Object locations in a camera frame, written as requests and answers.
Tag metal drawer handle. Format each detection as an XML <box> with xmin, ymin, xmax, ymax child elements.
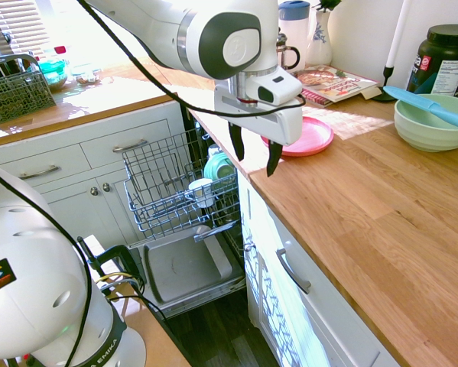
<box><xmin>19</xmin><ymin>164</ymin><xmax>60</xmax><ymax>180</ymax></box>
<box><xmin>112</xmin><ymin>138</ymin><xmax>149</xmax><ymax>154</ymax></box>
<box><xmin>275</xmin><ymin>248</ymin><xmax>312</xmax><ymax>295</ymax></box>

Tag grey cutlery basket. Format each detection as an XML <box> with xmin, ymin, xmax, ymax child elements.
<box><xmin>0</xmin><ymin>53</ymin><xmax>58</xmax><ymax>127</ymax></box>

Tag glass French press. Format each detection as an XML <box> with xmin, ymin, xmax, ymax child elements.
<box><xmin>276</xmin><ymin>26</ymin><xmax>302</xmax><ymax>74</ymax></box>

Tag glass container with green lid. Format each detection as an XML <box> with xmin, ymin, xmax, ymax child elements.
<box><xmin>37</xmin><ymin>59</ymin><xmax>70</xmax><ymax>92</ymax></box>

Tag green plant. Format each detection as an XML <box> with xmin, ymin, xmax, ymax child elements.
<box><xmin>312</xmin><ymin>0</ymin><xmax>343</xmax><ymax>13</ymax></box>

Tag white window blinds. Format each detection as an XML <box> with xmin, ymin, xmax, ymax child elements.
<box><xmin>0</xmin><ymin>0</ymin><xmax>48</xmax><ymax>51</ymax></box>

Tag grey wire dishwasher rack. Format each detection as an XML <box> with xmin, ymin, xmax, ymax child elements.
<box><xmin>121</xmin><ymin>128</ymin><xmax>240</xmax><ymax>242</ymax></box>

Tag white cabinet with round knobs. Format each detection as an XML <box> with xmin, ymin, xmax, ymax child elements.
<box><xmin>0</xmin><ymin>99</ymin><xmax>193</xmax><ymax>249</ymax></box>

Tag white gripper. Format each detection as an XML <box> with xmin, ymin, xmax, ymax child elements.
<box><xmin>213</xmin><ymin>79</ymin><xmax>304</xmax><ymax>178</ymax></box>

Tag pink plate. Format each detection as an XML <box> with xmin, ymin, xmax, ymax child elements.
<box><xmin>261</xmin><ymin>116</ymin><xmax>335</xmax><ymax>158</ymax></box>

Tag cookbook with food cover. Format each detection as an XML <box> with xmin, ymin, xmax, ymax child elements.
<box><xmin>295</xmin><ymin>64</ymin><xmax>382</xmax><ymax>104</ymax></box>

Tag black camera cable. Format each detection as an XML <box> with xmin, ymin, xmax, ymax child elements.
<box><xmin>0</xmin><ymin>0</ymin><xmax>308</xmax><ymax>367</ymax></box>

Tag clear glass container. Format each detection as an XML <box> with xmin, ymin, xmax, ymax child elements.
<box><xmin>71</xmin><ymin>63</ymin><xmax>102</xmax><ymax>86</ymax></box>

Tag black protein powder jar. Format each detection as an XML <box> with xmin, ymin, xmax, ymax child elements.
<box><xmin>406</xmin><ymin>24</ymin><xmax>458</xmax><ymax>99</ymax></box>

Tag white cup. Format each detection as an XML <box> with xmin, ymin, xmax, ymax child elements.
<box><xmin>184</xmin><ymin>178</ymin><xmax>215</xmax><ymax>209</ymax></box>

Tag pale green ribbed bowl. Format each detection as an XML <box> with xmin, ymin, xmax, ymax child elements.
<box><xmin>393</xmin><ymin>93</ymin><xmax>458</xmax><ymax>154</ymax></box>

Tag white vase with blue flowers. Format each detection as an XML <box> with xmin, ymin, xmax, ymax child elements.
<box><xmin>305</xmin><ymin>9</ymin><xmax>334</xmax><ymax>68</ymax></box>

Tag blue spatula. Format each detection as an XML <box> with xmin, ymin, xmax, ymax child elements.
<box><xmin>382</xmin><ymin>86</ymin><xmax>458</xmax><ymax>133</ymax></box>

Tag black candle holder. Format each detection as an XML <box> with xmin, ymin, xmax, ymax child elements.
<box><xmin>372</xmin><ymin>65</ymin><xmax>398</xmax><ymax>102</ymax></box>

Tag white cabinet beside dishwasher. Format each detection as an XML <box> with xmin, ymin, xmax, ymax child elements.
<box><xmin>236</xmin><ymin>170</ymin><xmax>401</xmax><ymax>367</ymax></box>

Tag dark metal C clamp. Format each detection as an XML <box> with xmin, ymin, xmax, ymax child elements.
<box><xmin>76</xmin><ymin>235</ymin><xmax>140</xmax><ymax>284</ymax></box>

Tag white candle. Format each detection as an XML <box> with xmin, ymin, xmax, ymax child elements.
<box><xmin>386</xmin><ymin>0</ymin><xmax>411</xmax><ymax>68</ymax></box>

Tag stainless dishwasher door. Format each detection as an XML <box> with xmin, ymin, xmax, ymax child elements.
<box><xmin>128</xmin><ymin>225</ymin><xmax>247</xmax><ymax>319</ymax></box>

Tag white pitcher with blue lid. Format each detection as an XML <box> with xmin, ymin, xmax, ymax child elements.
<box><xmin>278</xmin><ymin>0</ymin><xmax>312</xmax><ymax>72</ymax></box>

